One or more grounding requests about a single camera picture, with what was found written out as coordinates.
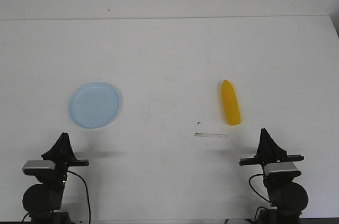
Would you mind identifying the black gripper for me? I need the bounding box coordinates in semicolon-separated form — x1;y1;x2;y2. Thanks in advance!
41;132;89;182
239;128;304;166

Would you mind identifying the yellow toy corn cob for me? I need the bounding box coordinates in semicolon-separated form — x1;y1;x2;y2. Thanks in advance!
220;80;241;126

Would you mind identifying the light blue round plate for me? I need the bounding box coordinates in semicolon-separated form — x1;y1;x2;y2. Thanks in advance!
68;82;122;129

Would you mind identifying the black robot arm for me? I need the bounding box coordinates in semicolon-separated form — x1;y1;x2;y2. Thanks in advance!
239;128;309;223
22;132;92;223

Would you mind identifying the clear tape strip horizontal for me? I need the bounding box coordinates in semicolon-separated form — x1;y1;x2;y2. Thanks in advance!
194;132;228;139

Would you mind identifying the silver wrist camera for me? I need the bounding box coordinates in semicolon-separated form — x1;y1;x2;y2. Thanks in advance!
264;162;301;177
22;160;56;175

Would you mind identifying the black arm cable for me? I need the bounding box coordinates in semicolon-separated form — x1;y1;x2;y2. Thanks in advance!
248;173;271;203
66;171;92;223

